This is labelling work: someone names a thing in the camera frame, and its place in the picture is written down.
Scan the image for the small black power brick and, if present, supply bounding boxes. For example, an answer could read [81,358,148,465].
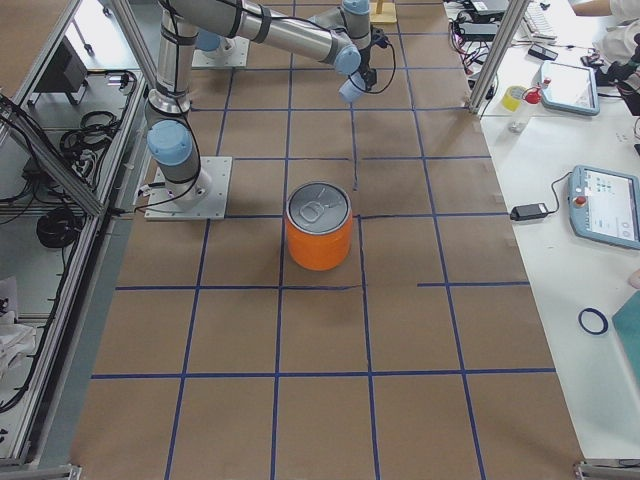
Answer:
[509,203,555,222]

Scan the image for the yellow tape roll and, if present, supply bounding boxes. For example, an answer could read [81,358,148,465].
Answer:
[501,85,527,112]

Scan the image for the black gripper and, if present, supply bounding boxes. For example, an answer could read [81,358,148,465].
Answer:
[360,68,377,91]

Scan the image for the crumpled white cloth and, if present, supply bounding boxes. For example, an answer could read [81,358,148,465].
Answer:
[1,276,36,376]

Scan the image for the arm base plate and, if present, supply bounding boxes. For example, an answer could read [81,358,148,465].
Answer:
[192,37,250,69]
[144,156,232,221]

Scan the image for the aluminium frame post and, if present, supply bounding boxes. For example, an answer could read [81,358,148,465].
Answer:
[467,0,529,114]

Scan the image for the light blue cup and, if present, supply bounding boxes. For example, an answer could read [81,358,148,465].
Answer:
[338,72,367,103]

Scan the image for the clear bottle red cap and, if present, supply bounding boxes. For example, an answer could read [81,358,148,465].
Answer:
[508,85,542,134]

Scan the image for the blue tape ring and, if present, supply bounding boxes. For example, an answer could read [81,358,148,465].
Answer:
[578,307,610,336]

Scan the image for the orange can silver lid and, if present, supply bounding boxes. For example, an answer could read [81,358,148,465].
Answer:
[285,181,353,271]

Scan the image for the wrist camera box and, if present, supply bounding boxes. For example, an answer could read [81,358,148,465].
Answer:
[370,27,391,49]

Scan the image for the person at desk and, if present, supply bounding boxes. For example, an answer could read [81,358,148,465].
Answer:
[572,0,639,110]

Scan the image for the far teach pendant tablet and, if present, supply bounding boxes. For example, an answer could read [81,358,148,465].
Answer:
[538,60,600,116]

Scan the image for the teal cutting mat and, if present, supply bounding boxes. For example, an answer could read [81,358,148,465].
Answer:
[613,291,640,379]

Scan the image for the teach pendant tablet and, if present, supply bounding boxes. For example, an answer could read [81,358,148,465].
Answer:
[538,60,600,116]
[568,165,639,250]

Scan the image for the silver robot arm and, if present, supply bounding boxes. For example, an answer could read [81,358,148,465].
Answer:
[189,44,357,216]
[176,1,370,62]

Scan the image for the black smartphone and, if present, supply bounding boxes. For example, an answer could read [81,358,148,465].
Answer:
[527,44,558,61]

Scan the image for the wooden cup rack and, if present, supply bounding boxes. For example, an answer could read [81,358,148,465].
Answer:
[370,0,397,25]

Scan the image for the near teach pendant tablet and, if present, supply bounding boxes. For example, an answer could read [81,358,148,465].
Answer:
[568,165,639,250]

